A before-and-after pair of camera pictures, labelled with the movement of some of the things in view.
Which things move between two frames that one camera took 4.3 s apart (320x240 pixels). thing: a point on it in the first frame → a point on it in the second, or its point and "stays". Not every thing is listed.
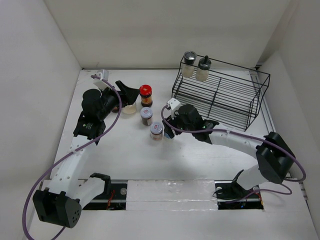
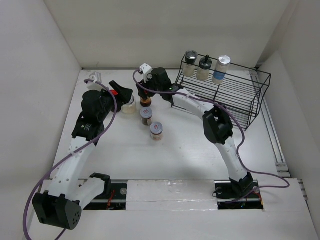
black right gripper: x=173 y=121 → x=142 y=93
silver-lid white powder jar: x=129 y=109 stays
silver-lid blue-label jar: x=166 y=135 → x=221 y=68
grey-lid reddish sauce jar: x=156 y=131 stays
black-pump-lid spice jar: x=202 y=71 stays
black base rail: x=115 y=197 stays
